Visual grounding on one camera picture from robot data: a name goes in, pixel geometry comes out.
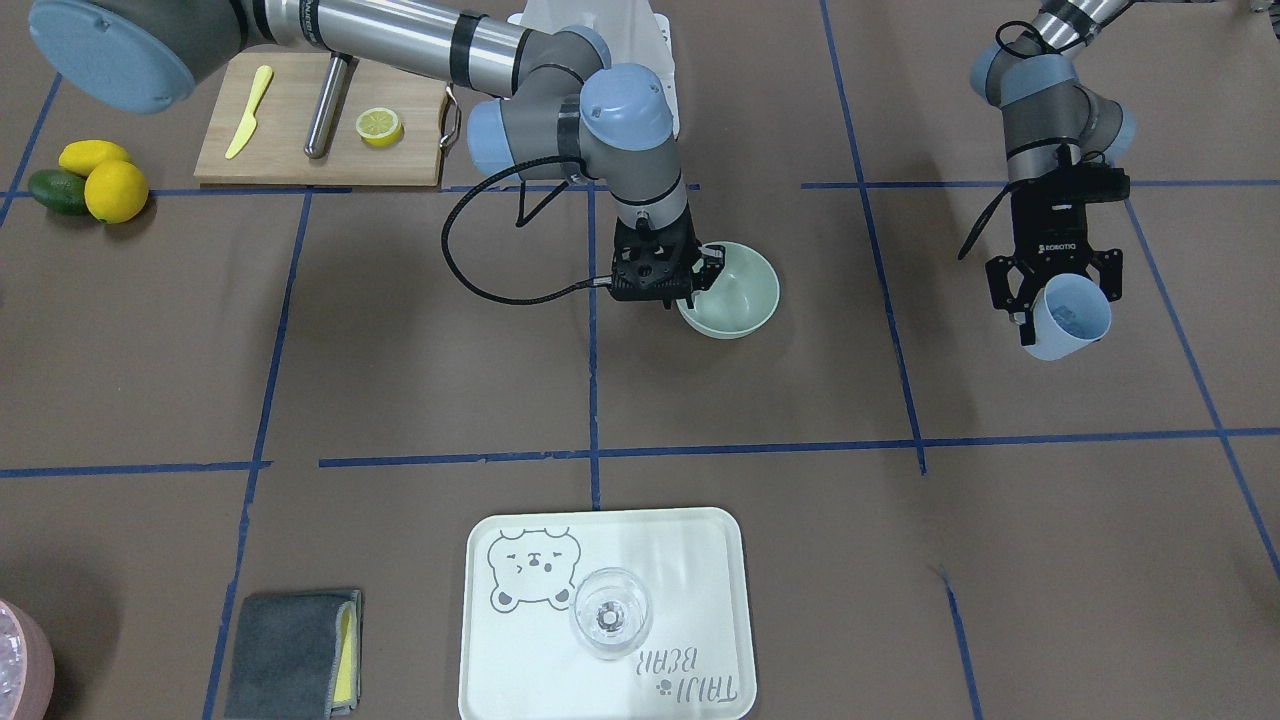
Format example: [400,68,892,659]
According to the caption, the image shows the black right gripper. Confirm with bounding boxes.
[611,220,726,309]

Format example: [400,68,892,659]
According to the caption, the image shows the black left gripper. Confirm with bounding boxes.
[986,176,1124,347]

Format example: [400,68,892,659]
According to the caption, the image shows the light blue plastic cup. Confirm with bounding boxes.
[1023,273,1114,361]

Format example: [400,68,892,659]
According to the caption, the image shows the light green bowl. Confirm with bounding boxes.
[675,242,781,340]

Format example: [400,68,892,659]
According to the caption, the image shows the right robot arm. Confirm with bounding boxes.
[27,1,726,309]

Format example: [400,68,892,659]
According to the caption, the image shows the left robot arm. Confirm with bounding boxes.
[961,1,1137,361]

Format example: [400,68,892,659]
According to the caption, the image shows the clear ice cubes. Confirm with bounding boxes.
[1,609,26,714]

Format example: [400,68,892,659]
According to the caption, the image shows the pink bowl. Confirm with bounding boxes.
[1,600,56,719]

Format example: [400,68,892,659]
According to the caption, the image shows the half lemon slice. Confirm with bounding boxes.
[355,108,404,149]

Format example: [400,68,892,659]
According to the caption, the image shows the clear wine glass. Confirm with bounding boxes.
[572,568,654,661]

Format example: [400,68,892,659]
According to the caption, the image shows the steel muddler with black cap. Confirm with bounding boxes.
[303,53,355,160]

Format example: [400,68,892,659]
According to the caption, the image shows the cream bear serving tray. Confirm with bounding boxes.
[458,507,758,719]

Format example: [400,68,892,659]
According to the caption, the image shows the wooden cutting board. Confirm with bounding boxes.
[195,53,458,187]

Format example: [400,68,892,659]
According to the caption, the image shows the yellow plastic knife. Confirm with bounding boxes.
[223,64,274,160]

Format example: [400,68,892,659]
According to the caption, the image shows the grey folded cloth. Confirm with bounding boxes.
[224,588,364,719]

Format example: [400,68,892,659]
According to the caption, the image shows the yellow lemon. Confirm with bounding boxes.
[84,160,150,224]
[58,138,132,178]

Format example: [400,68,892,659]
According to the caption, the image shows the green lime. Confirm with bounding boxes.
[27,168,90,217]

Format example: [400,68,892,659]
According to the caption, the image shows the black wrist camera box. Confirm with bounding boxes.
[1056,163,1132,205]

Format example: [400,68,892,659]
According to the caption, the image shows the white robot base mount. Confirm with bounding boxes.
[507,1,681,137]

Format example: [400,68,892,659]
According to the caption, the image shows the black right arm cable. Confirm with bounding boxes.
[442,155,626,306]

